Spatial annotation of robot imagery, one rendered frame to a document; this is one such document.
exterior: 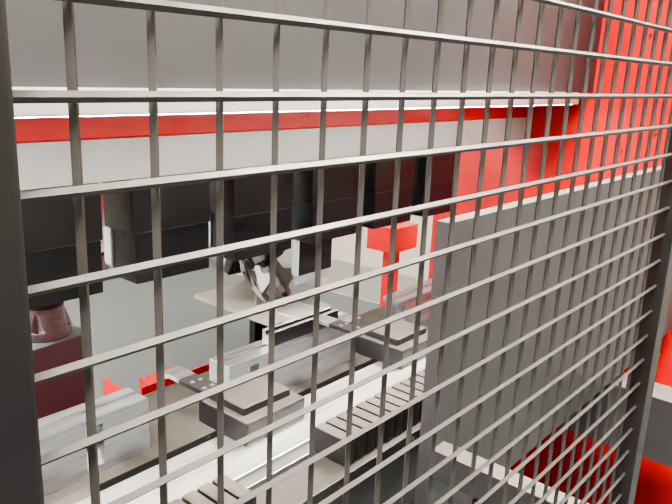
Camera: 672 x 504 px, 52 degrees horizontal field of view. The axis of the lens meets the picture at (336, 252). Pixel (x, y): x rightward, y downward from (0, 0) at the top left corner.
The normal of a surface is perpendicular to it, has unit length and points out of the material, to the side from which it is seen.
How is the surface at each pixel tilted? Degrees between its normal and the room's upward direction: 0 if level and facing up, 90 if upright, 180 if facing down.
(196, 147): 90
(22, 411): 90
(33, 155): 90
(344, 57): 90
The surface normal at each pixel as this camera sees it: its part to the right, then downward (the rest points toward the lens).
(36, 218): 0.76, 0.20
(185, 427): 0.04, -0.97
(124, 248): -0.65, 0.17
